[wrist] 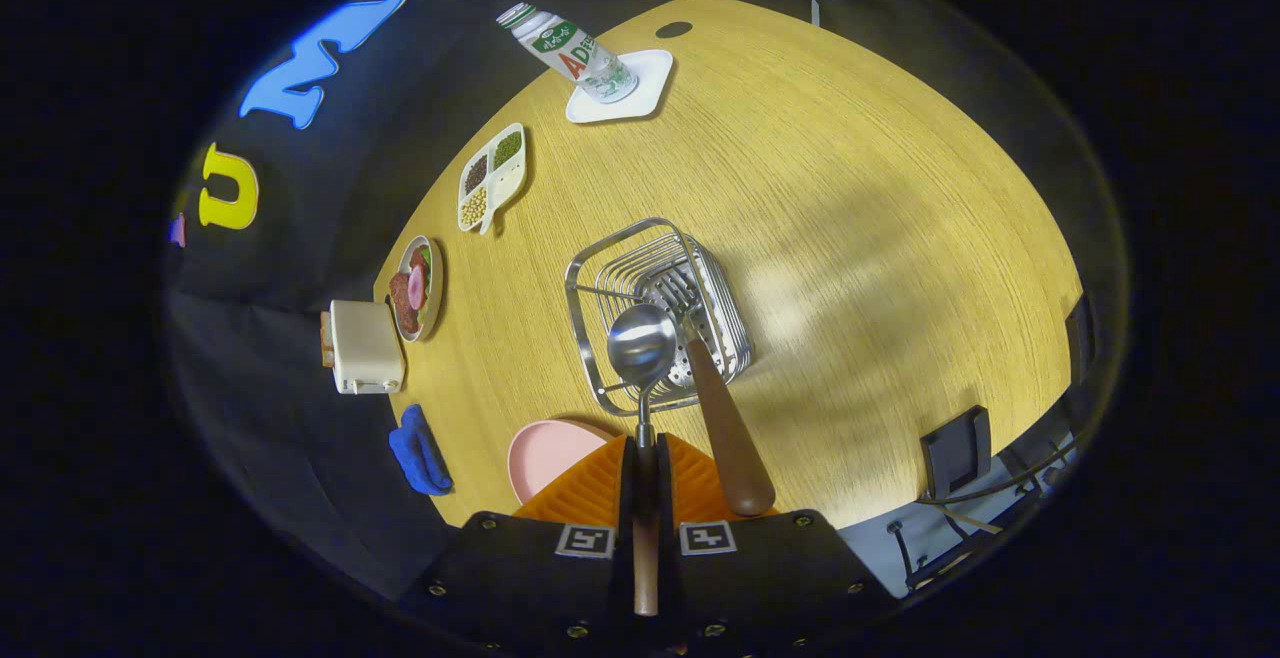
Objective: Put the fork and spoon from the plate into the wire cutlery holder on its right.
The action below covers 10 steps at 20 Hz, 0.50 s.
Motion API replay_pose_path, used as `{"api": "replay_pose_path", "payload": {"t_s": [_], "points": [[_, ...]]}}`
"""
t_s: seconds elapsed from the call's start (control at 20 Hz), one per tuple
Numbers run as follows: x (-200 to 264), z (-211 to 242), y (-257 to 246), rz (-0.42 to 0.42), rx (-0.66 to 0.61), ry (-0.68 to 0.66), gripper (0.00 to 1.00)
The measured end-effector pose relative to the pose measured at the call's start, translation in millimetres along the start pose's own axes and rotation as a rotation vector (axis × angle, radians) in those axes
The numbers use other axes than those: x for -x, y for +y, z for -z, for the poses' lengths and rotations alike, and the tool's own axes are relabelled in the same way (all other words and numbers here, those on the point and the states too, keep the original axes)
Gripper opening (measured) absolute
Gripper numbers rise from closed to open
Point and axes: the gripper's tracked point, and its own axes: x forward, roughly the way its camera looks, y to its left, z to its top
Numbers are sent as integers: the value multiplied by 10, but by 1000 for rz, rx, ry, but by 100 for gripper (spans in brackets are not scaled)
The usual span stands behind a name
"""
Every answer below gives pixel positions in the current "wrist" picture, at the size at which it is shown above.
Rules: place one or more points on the pile of yellow beans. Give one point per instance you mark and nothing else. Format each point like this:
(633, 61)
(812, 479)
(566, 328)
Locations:
(473, 208)

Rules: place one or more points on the pile of green beans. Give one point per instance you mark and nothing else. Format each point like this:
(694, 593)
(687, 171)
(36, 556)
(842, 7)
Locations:
(507, 149)

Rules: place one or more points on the pink plate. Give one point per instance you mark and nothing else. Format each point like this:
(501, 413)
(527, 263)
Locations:
(550, 453)

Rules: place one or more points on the black table clamp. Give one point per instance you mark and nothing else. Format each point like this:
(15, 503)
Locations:
(1080, 338)
(955, 453)

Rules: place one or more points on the white divided dish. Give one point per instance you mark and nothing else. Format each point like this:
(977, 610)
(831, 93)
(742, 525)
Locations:
(505, 188)

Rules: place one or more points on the white drink bottle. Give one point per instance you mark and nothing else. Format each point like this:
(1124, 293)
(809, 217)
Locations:
(570, 48)

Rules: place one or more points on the toasted bread slice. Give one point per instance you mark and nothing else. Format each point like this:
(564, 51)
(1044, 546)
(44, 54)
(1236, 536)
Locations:
(327, 338)

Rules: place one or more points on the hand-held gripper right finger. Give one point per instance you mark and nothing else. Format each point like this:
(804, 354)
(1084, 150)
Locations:
(668, 498)

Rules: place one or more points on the black backdrop cloth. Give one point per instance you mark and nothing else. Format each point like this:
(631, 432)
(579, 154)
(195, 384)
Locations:
(300, 238)

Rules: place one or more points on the pink ham slice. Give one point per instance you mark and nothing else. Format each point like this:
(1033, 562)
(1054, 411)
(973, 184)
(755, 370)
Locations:
(416, 286)

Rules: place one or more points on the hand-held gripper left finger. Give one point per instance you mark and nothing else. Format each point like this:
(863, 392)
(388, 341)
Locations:
(625, 498)

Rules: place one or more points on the green lettuce leaf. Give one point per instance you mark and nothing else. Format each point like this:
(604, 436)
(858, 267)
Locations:
(426, 256)

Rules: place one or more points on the white square coaster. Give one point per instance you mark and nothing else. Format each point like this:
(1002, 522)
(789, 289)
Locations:
(650, 78)

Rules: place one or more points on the blue cloth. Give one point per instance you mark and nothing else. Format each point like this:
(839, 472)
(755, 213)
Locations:
(420, 453)

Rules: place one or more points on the pile of dark beans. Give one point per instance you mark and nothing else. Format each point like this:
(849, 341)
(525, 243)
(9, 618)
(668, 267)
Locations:
(475, 174)

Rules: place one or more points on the white toaster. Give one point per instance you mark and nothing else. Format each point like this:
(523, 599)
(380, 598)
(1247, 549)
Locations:
(365, 348)

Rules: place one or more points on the black table grommet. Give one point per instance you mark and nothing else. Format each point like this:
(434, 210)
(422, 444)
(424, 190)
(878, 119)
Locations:
(674, 29)

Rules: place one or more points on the brown meat patty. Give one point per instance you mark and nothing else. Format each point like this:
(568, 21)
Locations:
(402, 303)

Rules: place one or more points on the small plate with food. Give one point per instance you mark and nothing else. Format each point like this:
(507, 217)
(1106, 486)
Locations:
(432, 308)

